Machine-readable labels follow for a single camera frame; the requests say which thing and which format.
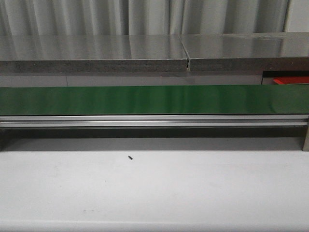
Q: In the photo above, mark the green conveyor belt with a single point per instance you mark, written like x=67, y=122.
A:
x=129, y=100

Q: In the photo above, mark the red plastic tray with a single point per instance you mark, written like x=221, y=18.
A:
x=291, y=80

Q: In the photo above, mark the right grey stone countertop slab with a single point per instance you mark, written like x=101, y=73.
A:
x=285, y=51

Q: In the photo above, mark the grey stone countertop slab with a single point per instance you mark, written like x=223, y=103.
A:
x=285, y=51
x=92, y=54

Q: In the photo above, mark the left grey stone countertop slab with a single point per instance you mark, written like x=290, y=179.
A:
x=92, y=54

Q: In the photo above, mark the white pleated curtain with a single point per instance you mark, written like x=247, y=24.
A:
x=139, y=17

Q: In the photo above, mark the aluminium conveyor frame rail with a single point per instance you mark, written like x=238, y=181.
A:
x=152, y=121

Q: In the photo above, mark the steel conveyor support bracket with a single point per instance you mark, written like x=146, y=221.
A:
x=304, y=141

